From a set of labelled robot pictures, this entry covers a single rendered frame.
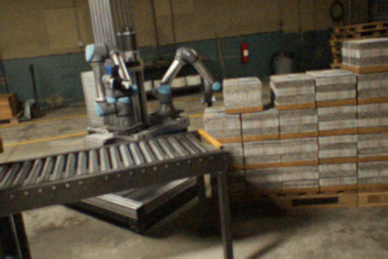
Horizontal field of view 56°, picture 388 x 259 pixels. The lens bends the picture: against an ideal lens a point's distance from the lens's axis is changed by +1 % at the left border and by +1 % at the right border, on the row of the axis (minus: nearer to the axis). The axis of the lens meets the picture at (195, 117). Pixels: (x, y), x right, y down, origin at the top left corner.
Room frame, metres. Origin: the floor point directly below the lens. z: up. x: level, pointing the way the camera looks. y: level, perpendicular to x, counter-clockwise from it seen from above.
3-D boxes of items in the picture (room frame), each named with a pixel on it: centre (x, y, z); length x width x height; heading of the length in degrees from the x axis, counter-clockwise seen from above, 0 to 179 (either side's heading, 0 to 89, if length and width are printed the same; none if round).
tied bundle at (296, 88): (2.88, -0.79, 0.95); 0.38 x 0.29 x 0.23; 175
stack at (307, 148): (2.89, -0.66, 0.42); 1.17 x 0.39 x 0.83; 85
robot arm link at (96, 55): (2.73, 0.68, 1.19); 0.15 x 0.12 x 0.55; 116
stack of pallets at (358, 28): (8.76, -4.18, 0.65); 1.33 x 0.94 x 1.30; 109
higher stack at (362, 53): (2.83, -1.38, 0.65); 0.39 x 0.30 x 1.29; 175
